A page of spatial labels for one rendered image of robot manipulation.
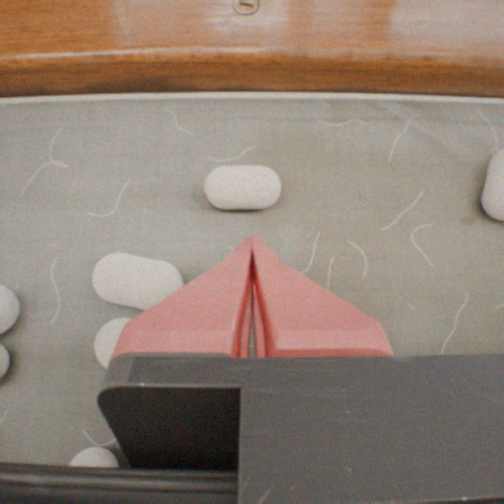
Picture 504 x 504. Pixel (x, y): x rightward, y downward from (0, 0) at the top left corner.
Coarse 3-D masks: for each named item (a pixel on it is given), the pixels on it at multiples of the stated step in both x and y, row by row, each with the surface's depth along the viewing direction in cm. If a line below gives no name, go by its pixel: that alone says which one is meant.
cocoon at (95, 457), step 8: (88, 448) 12; (96, 448) 12; (104, 448) 12; (80, 456) 11; (88, 456) 11; (96, 456) 11; (104, 456) 11; (112, 456) 12; (72, 464) 11; (80, 464) 11; (88, 464) 11; (96, 464) 11; (104, 464) 11; (112, 464) 11
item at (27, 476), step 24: (0, 480) 4; (24, 480) 4; (48, 480) 4; (72, 480) 4; (96, 480) 4; (120, 480) 4; (144, 480) 4; (168, 480) 4; (192, 480) 4; (216, 480) 4
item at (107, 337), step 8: (112, 320) 12; (120, 320) 12; (128, 320) 12; (104, 328) 12; (112, 328) 12; (120, 328) 12; (96, 336) 12; (104, 336) 12; (112, 336) 12; (96, 344) 12; (104, 344) 12; (112, 344) 11; (96, 352) 12; (104, 352) 11; (112, 352) 11; (104, 360) 12
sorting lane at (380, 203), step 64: (0, 128) 16; (64, 128) 16; (128, 128) 16; (192, 128) 16; (256, 128) 16; (320, 128) 16; (384, 128) 16; (448, 128) 16; (0, 192) 15; (64, 192) 15; (128, 192) 15; (192, 192) 15; (320, 192) 15; (384, 192) 15; (448, 192) 15; (0, 256) 14; (64, 256) 14; (192, 256) 14; (320, 256) 14; (384, 256) 14; (448, 256) 14; (64, 320) 14; (384, 320) 14; (448, 320) 14; (0, 384) 13; (64, 384) 13; (0, 448) 12; (64, 448) 12
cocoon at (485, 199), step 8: (496, 160) 14; (488, 168) 15; (496, 168) 14; (488, 176) 14; (496, 176) 14; (488, 184) 14; (496, 184) 14; (488, 192) 14; (496, 192) 13; (488, 200) 14; (496, 200) 13; (488, 208) 14; (496, 208) 14; (496, 216) 14
